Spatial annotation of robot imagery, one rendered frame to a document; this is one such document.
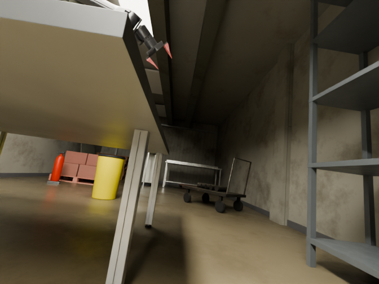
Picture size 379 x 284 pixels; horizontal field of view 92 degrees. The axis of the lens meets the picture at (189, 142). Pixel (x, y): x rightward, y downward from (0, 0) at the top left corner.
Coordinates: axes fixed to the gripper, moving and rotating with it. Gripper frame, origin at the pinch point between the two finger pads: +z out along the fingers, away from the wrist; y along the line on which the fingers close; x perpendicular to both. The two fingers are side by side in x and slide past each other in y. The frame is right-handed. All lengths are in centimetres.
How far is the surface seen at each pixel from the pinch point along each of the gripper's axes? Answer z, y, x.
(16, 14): -18, 19, 80
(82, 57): -11, 17, 76
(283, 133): 180, -93, -107
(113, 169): 74, 136, -136
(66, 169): 56, 283, -288
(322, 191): 199, -61, -17
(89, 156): 72, 248, -332
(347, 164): 102, -49, 40
